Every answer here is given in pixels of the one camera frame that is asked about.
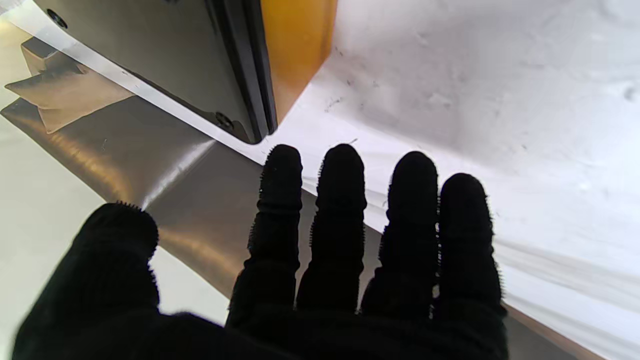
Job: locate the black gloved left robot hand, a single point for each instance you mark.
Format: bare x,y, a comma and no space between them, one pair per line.
300,310

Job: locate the orange tissue box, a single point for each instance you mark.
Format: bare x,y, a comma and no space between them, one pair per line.
295,50

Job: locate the black tissue box base lid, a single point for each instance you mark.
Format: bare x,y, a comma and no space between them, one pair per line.
175,55

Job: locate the brown leather sofa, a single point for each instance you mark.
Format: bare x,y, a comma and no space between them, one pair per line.
190,200

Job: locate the brown throw pillow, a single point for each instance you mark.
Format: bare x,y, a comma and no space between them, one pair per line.
65,97

